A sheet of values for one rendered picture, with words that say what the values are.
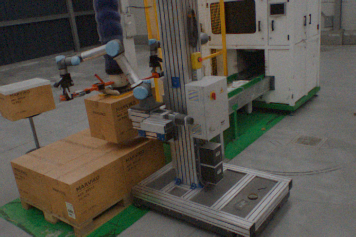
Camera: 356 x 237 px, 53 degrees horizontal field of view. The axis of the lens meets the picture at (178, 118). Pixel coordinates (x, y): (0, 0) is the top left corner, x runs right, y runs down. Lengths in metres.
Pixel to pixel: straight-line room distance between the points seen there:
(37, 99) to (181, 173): 2.47
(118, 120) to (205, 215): 1.18
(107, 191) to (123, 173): 0.23
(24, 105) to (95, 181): 2.07
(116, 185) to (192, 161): 0.77
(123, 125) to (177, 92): 0.65
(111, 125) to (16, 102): 1.92
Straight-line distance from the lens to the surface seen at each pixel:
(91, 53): 3.22
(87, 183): 3.30
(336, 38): 11.82
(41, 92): 5.16
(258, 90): 5.38
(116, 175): 3.51
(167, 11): 3.04
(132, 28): 4.99
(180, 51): 3.01
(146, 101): 3.17
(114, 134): 3.44
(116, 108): 3.39
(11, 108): 5.04
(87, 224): 3.44
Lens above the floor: 1.95
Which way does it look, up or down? 19 degrees down
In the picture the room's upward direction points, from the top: 6 degrees counter-clockwise
